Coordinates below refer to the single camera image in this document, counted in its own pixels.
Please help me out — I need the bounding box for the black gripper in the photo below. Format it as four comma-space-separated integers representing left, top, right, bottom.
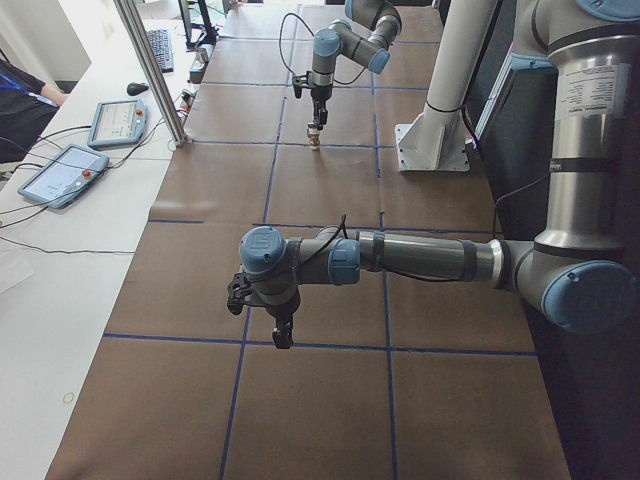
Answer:
267, 302, 299, 349
308, 85, 332, 130

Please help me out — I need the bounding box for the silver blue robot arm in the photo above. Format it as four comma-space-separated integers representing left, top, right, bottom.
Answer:
227, 1, 639, 349
293, 1, 402, 134

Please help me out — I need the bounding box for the black monitor stand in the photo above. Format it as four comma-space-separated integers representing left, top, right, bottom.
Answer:
178, 0, 218, 51

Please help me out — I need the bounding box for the black keyboard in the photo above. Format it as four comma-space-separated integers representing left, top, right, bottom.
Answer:
146, 29, 174, 73

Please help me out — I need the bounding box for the black computer mouse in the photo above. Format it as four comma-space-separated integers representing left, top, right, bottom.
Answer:
126, 82, 149, 96

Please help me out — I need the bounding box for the far blue teach pendant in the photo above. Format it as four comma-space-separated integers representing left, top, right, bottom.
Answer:
87, 99, 147, 150

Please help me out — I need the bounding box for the blue teach pendant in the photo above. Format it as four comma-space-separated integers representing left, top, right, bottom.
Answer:
18, 144, 109, 209
87, 99, 147, 150

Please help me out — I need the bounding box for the near blue teach pendant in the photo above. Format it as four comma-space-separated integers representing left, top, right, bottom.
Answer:
18, 144, 109, 209

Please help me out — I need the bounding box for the seated person in black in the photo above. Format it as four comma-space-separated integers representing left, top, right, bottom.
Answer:
0, 60, 68, 163

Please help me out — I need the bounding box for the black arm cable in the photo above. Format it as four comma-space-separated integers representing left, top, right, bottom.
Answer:
278, 12, 371, 86

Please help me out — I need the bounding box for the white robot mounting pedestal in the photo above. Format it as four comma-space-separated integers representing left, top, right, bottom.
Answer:
395, 0, 498, 172

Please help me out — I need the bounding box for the aluminium frame post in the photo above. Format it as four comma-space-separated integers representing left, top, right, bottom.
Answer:
113, 0, 188, 148

